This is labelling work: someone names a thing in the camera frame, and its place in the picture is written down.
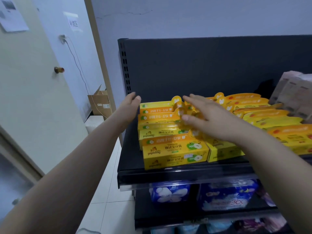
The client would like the person's left hand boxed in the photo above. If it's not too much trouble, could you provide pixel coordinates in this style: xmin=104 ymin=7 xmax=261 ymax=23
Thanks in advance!
xmin=113 ymin=92 xmax=142 ymax=132

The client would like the stack of pale pink packets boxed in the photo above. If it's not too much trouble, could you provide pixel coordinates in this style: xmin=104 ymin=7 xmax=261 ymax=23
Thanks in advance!
xmin=268 ymin=71 xmax=312 ymax=124

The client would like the person's right hand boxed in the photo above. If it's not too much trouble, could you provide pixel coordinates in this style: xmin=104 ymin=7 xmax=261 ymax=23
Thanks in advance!
xmin=182 ymin=94 xmax=247 ymax=144

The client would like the black metal shelf unit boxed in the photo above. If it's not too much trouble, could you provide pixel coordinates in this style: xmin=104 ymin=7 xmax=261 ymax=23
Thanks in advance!
xmin=117 ymin=35 xmax=312 ymax=234

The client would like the blue flower print packet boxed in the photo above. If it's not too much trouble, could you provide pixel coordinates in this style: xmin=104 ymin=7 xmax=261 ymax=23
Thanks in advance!
xmin=149 ymin=183 xmax=190 ymax=204

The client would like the small white paper sign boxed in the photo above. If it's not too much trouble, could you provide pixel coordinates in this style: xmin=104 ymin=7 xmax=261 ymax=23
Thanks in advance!
xmin=63 ymin=12 xmax=82 ymax=32

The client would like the person's left forearm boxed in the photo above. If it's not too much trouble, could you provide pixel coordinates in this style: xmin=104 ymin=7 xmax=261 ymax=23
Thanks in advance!
xmin=0 ymin=118 xmax=127 ymax=234

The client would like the beige door frame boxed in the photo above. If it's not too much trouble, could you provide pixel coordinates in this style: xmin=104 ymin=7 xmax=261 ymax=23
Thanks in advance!
xmin=83 ymin=0 xmax=124 ymax=145

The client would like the white paper notice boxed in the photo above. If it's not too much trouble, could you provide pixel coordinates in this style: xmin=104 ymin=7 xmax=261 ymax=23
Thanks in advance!
xmin=0 ymin=0 xmax=29 ymax=33

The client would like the person's right forearm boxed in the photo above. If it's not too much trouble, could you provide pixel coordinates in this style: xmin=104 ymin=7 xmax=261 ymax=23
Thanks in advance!
xmin=234 ymin=125 xmax=312 ymax=234

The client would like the frosted glass door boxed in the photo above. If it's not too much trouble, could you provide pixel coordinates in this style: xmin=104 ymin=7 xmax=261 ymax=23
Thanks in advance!
xmin=0 ymin=153 xmax=34 ymax=218

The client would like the pink packet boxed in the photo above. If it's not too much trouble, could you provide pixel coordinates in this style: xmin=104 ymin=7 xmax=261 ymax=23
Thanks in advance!
xmin=234 ymin=218 xmax=266 ymax=233

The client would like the white low box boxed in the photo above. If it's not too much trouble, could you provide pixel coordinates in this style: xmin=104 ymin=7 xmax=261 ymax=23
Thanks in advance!
xmin=84 ymin=116 xmax=105 ymax=134

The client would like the light blue packet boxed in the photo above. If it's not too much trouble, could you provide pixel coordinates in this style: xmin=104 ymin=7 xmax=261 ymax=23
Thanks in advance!
xmin=207 ymin=220 xmax=233 ymax=233

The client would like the brown cardboard box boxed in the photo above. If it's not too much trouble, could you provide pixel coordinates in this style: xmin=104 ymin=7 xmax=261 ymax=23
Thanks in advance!
xmin=87 ymin=85 xmax=113 ymax=120

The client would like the cream door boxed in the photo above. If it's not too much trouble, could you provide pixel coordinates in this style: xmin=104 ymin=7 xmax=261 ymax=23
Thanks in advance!
xmin=0 ymin=0 xmax=89 ymax=176

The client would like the large blue pad packet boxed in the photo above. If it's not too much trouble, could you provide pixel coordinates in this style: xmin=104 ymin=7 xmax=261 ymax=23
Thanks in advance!
xmin=199 ymin=179 xmax=259 ymax=212

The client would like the thin dark cable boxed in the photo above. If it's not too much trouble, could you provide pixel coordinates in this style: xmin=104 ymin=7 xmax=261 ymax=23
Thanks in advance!
xmin=64 ymin=36 xmax=108 ymax=119

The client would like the pile of yellow toothpaste boxes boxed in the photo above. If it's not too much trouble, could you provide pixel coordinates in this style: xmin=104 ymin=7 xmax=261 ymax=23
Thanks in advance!
xmin=137 ymin=92 xmax=312 ymax=171

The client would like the purple packet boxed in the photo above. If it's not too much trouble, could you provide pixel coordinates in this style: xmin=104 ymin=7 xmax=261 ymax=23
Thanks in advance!
xmin=256 ymin=185 xmax=276 ymax=207

